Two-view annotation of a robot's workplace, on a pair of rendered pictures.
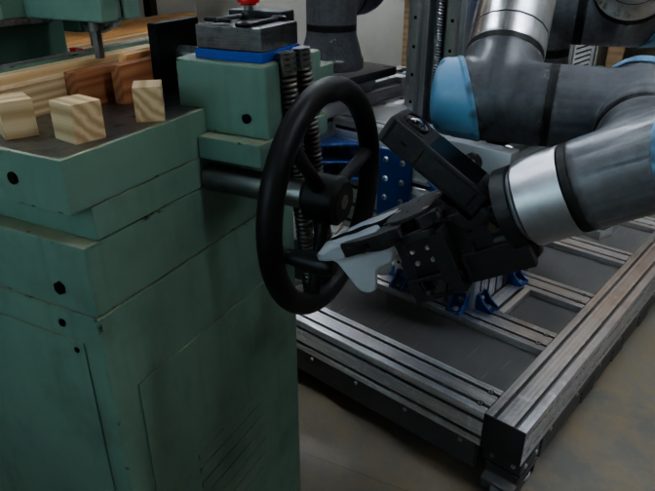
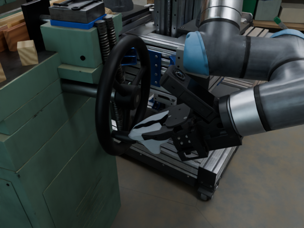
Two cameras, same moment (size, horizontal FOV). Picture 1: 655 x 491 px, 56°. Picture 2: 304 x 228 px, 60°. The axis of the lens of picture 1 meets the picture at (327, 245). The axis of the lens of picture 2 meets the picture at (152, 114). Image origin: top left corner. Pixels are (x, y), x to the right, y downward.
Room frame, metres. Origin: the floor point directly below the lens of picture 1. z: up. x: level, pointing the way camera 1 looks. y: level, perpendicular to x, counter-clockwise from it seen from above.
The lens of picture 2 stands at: (0.15, 0.02, 1.15)
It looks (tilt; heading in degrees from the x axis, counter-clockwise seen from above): 36 degrees down; 352
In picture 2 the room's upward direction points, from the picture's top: straight up
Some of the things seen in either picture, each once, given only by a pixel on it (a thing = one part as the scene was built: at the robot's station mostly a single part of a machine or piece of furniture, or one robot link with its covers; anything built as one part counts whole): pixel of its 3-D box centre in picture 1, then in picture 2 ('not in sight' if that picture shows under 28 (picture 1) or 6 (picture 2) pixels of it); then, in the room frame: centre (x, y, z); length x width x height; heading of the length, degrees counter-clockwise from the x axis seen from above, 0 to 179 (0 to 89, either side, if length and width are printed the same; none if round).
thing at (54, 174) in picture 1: (203, 113); (58, 50); (0.87, 0.18, 0.87); 0.61 x 0.30 x 0.06; 153
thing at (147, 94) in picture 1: (148, 100); (27, 52); (0.74, 0.21, 0.92); 0.04 x 0.03 x 0.04; 13
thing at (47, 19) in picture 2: (194, 55); (49, 20); (0.87, 0.18, 0.95); 0.09 x 0.07 x 0.09; 153
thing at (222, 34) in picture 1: (252, 30); (80, 7); (0.83, 0.10, 0.99); 0.13 x 0.11 x 0.06; 153
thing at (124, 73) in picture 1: (167, 71); (35, 29); (0.89, 0.23, 0.92); 0.19 x 0.02 x 0.05; 153
